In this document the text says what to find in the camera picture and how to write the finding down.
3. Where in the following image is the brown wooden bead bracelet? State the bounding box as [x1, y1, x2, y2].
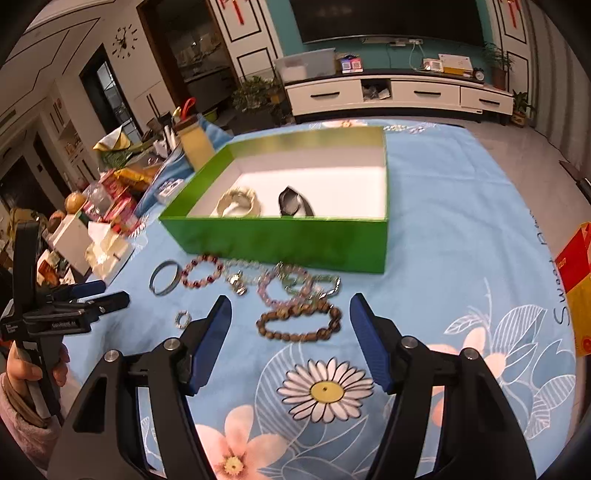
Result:
[255, 300, 344, 343]

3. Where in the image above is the red bead bracelet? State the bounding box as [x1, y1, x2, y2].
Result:
[179, 253, 226, 291]

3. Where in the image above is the pink bead bracelet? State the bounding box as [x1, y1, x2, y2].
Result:
[256, 263, 320, 310]

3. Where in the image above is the person's left hand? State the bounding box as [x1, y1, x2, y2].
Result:
[6, 343, 70, 398]

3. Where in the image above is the silver bangle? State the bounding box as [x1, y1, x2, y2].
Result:
[148, 260, 182, 297]

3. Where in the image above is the pink snack package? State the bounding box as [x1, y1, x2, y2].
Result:
[103, 197, 139, 236]

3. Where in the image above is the blue floral tablecloth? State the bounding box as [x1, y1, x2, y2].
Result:
[67, 120, 576, 479]

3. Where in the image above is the green cardboard box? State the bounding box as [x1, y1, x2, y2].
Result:
[159, 125, 390, 274]

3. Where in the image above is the black watch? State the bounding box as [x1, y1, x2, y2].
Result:
[279, 186, 315, 217]

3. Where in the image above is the yellow bottle brown lid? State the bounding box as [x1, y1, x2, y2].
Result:
[174, 115, 215, 172]

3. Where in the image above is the red yellow bag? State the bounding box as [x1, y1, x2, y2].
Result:
[555, 222, 591, 357]

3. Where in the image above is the white tv cabinet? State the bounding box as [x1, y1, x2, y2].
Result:
[284, 71, 514, 117]

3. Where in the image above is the clear plastic storage bin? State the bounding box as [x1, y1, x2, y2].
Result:
[274, 48, 335, 84]

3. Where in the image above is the potted plant by cabinet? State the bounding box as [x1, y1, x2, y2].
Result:
[482, 42, 512, 90]

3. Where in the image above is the black television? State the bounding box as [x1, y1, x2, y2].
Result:
[290, 0, 485, 46]

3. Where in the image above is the pale gold bracelet in box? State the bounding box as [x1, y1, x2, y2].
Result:
[215, 186, 263, 218]

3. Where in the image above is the wall clock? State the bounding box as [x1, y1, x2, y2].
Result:
[111, 24, 138, 59]

